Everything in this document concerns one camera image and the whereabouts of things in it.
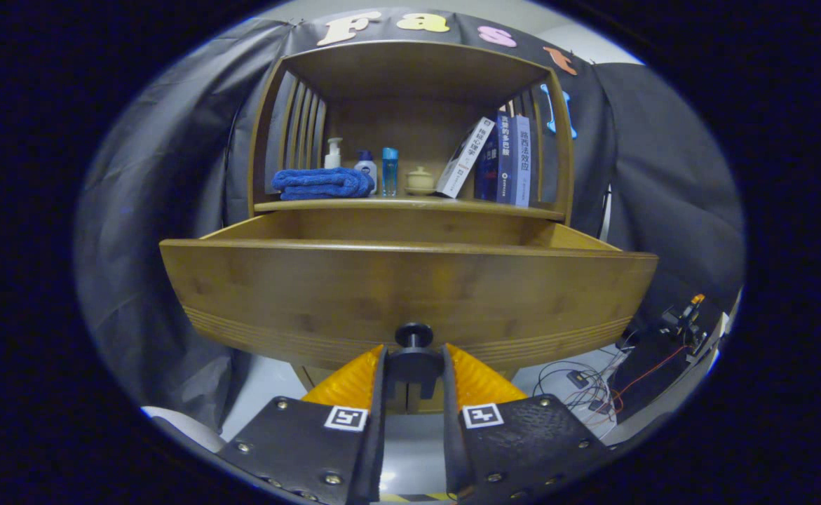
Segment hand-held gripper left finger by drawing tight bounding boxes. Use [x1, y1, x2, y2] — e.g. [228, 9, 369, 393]
[215, 344, 388, 505]

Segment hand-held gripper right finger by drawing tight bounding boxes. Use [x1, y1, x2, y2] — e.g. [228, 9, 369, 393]
[441, 342, 613, 503]

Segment black round drawer knob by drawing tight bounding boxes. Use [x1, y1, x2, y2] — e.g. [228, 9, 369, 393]
[386, 322, 446, 385]

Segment wooden drawer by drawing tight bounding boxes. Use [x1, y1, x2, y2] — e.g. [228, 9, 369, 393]
[159, 208, 660, 372]

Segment wooden countertop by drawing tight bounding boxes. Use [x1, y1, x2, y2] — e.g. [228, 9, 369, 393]
[254, 195, 566, 222]

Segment wooden cabinet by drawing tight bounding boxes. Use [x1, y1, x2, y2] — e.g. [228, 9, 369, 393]
[247, 40, 576, 415]

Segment dark equipment box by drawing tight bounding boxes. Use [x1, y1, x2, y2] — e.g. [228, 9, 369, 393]
[617, 330, 719, 422]

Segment blue folded towel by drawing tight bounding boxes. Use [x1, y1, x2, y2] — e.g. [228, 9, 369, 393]
[271, 167, 376, 201]

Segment cream lidded teacup with saucer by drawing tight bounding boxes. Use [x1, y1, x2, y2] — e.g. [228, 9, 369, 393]
[405, 166, 437, 196]

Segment clear blue bottle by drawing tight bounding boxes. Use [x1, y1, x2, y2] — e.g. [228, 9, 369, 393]
[382, 147, 399, 197]

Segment black gadget with orange tip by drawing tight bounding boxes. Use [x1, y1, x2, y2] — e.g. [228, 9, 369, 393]
[659, 293, 707, 344]

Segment small white bottle blue cap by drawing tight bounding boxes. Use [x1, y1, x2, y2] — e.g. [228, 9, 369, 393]
[354, 149, 378, 195]

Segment dark blue book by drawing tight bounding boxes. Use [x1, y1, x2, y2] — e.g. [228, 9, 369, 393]
[473, 123, 501, 203]

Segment white book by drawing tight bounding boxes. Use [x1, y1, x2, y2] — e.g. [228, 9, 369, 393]
[436, 116, 496, 199]

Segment blue spine book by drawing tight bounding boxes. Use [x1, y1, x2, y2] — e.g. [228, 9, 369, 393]
[496, 111, 514, 205]

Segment pale lavender book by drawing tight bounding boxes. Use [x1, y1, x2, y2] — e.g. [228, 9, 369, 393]
[510, 115, 531, 208]

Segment tangled black floor cables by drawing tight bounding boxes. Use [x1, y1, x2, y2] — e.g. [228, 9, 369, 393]
[533, 351, 628, 416]

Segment red cable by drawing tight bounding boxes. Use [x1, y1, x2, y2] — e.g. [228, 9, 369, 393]
[610, 344, 691, 415]

